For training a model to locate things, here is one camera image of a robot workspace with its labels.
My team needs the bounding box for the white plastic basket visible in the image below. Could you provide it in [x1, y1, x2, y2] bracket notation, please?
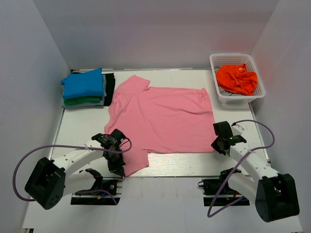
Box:
[209, 53, 265, 103]

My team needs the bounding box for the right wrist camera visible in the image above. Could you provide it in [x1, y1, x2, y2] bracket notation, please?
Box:
[231, 123, 245, 135]

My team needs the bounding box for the pink t shirt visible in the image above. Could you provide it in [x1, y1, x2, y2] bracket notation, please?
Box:
[104, 75, 216, 176]

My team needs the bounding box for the grey t shirt in basket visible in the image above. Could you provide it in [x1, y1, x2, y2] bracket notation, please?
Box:
[214, 66, 242, 97]

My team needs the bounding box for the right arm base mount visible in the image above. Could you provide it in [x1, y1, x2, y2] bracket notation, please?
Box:
[198, 176, 251, 207]

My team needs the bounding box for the light blue folded t shirt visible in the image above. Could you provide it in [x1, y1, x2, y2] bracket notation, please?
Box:
[61, 75, 106, 109]

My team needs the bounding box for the green folded t shirt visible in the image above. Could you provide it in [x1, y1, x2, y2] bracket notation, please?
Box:
[64, 96, 103, 105]

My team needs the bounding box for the orange t shirt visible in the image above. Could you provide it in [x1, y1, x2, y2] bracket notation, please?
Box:
[216, 64, 258, 96]

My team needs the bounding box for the black folded t shirt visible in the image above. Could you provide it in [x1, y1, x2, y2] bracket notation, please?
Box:
[104, 73, 116, 106]

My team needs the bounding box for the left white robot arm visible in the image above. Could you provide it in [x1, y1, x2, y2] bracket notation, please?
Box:
[24, 129, 132, 210]

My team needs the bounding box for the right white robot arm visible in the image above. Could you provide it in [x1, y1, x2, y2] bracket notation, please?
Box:
[210, 121, 300, 222]

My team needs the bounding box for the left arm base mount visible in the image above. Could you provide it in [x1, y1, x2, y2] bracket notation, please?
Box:
[70, 178, 122, 206]

